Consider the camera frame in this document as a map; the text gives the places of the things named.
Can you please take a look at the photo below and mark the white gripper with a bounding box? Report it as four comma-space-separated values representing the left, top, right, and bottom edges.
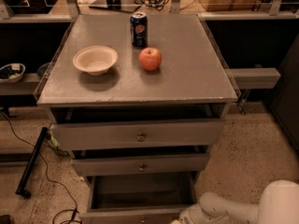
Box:
170, 203, 205, 224

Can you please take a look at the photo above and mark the grey bottom drawer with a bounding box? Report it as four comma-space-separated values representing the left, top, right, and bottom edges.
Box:
79, 172, 196, 224

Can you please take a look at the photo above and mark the grey drawer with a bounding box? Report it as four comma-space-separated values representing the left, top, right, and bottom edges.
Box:
79, 172, 196, 224
71, 153, 209, 176
51, 119, 225, 150

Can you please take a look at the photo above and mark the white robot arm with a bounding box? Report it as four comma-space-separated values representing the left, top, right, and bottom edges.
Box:
170, 180, 299, 224

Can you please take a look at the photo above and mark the grey middle drawer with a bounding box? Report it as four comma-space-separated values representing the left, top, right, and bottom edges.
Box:
71, 153, 209, 176

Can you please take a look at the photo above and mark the grey top drawer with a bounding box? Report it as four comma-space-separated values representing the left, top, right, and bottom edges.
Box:
51, 119, 225, 150

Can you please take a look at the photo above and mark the grey drawer cabinet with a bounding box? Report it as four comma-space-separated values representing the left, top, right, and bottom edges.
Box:
33, 13, 241, 185

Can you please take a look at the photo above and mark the black bar on floor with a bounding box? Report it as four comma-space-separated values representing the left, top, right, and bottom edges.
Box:
15, 127, 48, 199

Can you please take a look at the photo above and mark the red apple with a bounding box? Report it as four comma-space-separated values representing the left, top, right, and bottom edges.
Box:
139, 47, 162, 71

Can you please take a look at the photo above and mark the dark shoe tip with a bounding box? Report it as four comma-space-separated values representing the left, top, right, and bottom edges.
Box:
0, 215, 14, 224

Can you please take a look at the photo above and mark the beige paper bowl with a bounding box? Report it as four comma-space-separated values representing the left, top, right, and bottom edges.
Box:
73, 46, 118, 76

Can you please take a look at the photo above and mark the blue pepsi can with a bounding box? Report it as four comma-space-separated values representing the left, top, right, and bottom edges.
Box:
130, 12, 148, 47

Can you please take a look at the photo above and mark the white bowl with items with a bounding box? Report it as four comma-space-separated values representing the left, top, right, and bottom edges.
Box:
0, 63, 25, 83

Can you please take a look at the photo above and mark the black monitor stand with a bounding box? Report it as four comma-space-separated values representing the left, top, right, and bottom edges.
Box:
89, 0, 140, 13

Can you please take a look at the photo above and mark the black floor cable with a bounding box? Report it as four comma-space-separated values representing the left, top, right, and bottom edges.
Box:
0, 110, 82, 224

